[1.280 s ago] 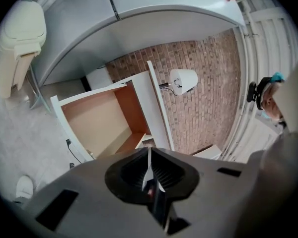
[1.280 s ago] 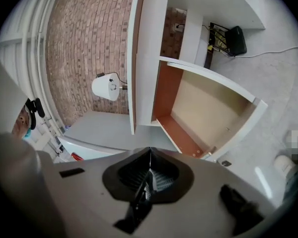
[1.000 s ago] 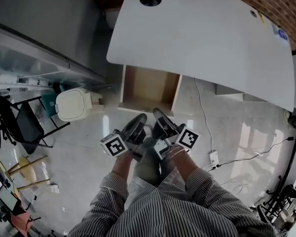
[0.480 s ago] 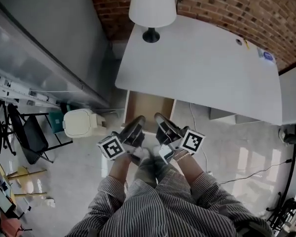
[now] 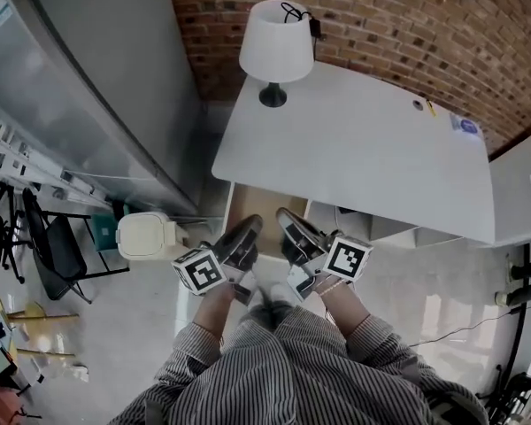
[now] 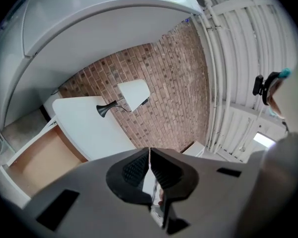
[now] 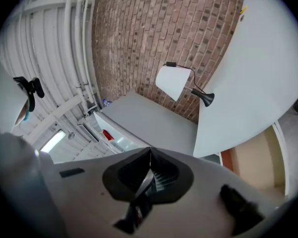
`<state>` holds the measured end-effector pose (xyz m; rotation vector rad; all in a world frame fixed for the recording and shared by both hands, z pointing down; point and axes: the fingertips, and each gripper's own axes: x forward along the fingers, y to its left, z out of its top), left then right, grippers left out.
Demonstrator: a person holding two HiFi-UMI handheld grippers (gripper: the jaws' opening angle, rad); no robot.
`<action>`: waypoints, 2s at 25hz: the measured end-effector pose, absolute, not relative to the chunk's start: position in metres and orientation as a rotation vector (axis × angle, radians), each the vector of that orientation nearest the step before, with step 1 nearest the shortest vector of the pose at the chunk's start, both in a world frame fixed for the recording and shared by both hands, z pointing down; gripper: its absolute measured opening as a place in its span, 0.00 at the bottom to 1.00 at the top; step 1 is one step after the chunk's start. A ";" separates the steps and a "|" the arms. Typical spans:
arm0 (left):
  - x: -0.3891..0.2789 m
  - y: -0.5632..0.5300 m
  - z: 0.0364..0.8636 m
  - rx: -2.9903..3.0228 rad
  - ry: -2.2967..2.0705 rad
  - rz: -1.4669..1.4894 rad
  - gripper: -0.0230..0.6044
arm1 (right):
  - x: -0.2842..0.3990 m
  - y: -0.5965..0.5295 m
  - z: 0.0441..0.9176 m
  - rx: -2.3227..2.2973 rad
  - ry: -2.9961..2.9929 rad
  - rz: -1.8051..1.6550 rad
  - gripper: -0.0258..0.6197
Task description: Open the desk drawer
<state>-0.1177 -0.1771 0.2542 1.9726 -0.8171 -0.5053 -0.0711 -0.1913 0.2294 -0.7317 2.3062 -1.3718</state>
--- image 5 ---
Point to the small round grey cap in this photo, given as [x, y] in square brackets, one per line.
[418, 105]

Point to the grey metal refrigerator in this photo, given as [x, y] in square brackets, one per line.
[93, 82]

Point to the person's white shoes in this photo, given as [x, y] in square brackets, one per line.
[276, 292]

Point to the person's striped shirt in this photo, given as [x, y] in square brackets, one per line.
[292, 370]

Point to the person's left forearm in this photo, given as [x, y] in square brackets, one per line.
[216, 312]

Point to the white side cabinet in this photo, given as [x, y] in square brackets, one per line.
[513, 193]

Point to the white shade table lamp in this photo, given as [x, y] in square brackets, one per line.
[276, 42]

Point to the blue white sticker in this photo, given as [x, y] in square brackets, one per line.
[465, 125]

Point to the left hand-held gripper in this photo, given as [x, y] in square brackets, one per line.
[200, 272]

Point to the person's right forearm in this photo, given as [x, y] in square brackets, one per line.
[343, 310]

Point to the yellow wooden stand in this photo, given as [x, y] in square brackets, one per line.
[40, 321]

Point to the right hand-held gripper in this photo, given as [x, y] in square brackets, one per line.
[347, 259]

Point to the white desk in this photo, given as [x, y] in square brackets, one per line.
[358, 157]

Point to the white wooden desk drawer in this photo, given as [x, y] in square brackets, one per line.
[256, 202]

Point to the person's grey trousers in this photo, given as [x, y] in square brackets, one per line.
[265, 317]

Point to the yellow pen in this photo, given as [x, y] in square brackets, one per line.
[431, 108]

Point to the teal box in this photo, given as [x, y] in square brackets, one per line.
[104, 233]

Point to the black folding chair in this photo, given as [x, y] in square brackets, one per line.
[59, 246]

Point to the cream plastic trash bin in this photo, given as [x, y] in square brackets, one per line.
[146, 235]

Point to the white shelf with small items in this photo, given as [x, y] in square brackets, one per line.
[22, 157]

